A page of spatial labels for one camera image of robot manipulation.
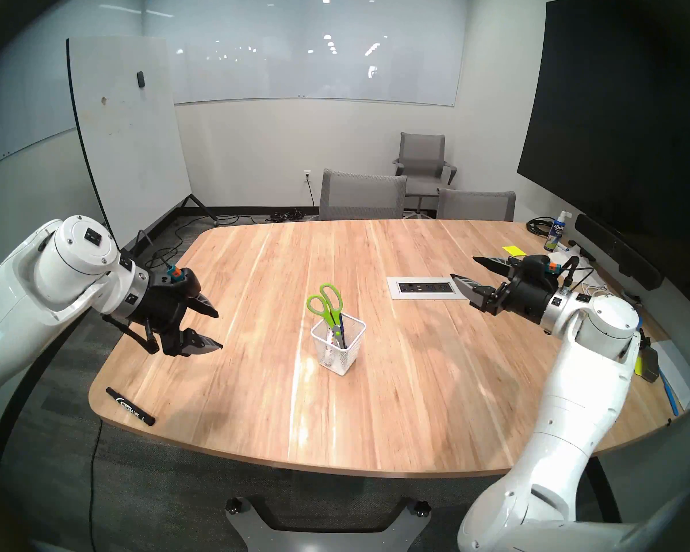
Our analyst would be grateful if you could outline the rolling white whiteboard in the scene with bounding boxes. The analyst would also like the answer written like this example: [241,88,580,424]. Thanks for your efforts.
[66,37,216,286]

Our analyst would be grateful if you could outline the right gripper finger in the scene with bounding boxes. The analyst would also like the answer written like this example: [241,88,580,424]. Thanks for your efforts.
[450,273,504,316]
[472,255,522,277]

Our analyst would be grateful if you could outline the whiteboard cleaner spray bottle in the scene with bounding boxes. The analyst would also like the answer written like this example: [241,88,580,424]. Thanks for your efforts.
[543,211,573,252]

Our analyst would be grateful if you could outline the large black wall screen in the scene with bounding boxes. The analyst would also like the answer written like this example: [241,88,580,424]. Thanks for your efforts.
[516,0,690,293]

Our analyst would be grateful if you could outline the grey office chair with armrests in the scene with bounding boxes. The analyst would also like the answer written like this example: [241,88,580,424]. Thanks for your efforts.
[393,132,458,215]

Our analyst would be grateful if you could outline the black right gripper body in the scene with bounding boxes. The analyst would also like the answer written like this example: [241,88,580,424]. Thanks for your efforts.
[496,267,559,326]

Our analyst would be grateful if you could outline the white paper sheet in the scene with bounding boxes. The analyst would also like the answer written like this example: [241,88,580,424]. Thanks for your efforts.
[650,340,690,411]

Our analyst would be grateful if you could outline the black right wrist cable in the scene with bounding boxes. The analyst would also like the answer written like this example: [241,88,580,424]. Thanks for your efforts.
[555,255,594,293]

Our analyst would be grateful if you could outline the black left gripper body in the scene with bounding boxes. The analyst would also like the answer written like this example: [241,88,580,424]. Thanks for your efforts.
[131,269,191,358]

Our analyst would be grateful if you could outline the green handled scissors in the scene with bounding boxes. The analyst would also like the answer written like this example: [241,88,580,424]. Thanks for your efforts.
[306,283,346,348]

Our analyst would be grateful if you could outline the blue stick tool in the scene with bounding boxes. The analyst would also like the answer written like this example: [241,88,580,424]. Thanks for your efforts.
[658,373,680,417]

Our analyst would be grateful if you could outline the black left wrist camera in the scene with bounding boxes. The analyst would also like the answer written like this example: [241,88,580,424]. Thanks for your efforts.
[162,264,202,300]

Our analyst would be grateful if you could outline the grey mesh office chair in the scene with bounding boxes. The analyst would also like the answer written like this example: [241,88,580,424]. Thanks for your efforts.
[319,168,408,221]
[436,189,517,222]

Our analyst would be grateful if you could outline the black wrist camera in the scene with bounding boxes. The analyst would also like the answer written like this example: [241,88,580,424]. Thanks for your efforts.
[522,254,554,279]
[162,264,202,300]

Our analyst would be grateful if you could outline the white mesh pen holder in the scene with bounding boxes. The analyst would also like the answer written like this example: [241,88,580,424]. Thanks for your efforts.
[311,312,367,377]

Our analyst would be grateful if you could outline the black video sound bar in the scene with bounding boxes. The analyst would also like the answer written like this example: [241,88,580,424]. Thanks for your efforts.
[575,214,664,291]

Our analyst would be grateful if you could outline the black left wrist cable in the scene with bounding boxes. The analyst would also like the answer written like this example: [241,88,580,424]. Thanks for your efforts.
[134,229,176,270]

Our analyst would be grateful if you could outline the silver table power outlet panel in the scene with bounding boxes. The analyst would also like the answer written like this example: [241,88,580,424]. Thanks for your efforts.
[386,277,459,301]

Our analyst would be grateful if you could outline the black permanent marker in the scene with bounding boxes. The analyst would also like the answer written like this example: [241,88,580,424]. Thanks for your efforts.
[105,386,156,427]

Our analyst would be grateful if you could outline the wide glass wall whiteboard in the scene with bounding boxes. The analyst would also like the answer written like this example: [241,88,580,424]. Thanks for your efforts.
[144,0,469,107]

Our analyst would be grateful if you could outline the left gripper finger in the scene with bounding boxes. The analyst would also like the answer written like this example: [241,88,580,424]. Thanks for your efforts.
[179,328,224,357]
[185,293,220,319]

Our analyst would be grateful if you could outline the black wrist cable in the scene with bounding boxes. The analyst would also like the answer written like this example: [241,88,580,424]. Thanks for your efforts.
[555,255,594,293]
[134,229,176,270]

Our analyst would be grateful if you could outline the yellow and black pad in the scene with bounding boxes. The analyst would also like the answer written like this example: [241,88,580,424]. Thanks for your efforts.
[635,347,661,383]

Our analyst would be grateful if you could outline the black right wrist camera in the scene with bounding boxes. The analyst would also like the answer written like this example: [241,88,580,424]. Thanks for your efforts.
[522,254,554,279]

